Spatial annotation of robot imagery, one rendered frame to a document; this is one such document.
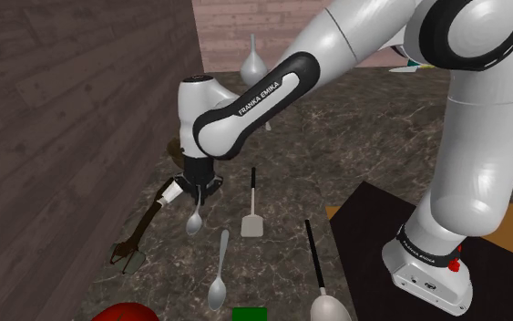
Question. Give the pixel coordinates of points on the long silver spoon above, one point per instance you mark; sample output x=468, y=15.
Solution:
x=216, y=291

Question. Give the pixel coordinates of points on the red round object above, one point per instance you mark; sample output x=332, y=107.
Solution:
x=125, y=313

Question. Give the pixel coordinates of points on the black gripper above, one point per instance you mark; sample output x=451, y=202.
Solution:
x=198, y=171

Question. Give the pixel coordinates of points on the black robot stand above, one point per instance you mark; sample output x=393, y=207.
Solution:
x=371, y=249

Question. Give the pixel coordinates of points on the grey long-necked vase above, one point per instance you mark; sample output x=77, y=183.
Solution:
x=253, y=66

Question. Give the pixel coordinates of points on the green box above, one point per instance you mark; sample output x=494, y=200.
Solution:
x=249, y=314

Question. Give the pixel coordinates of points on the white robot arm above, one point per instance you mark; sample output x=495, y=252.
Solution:
x=473, y=146

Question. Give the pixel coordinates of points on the small silver spoon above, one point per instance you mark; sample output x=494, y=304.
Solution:
x=193, y=223

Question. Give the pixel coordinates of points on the white and teal flat object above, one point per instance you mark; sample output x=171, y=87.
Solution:
x=409, y=67

